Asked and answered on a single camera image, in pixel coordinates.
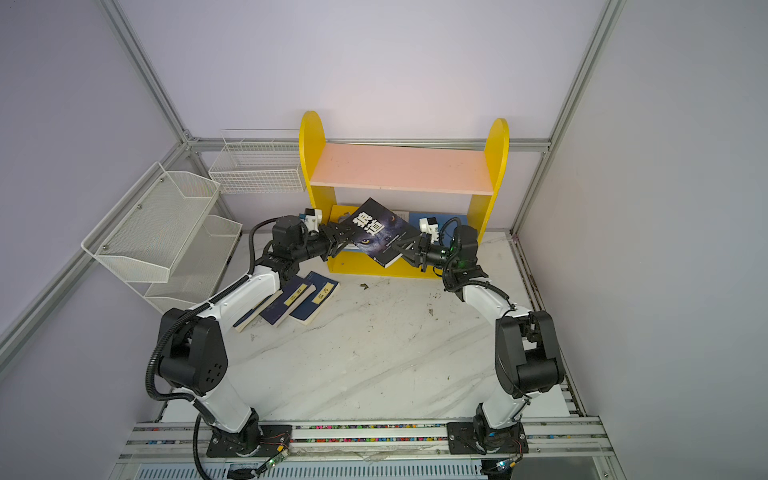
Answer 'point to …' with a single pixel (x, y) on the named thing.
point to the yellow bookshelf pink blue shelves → (391, 209)
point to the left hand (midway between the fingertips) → (354, 232)
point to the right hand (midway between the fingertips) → (391, 250)
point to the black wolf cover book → (374, 230)
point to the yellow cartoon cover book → (340, 212)
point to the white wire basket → (258, 161)
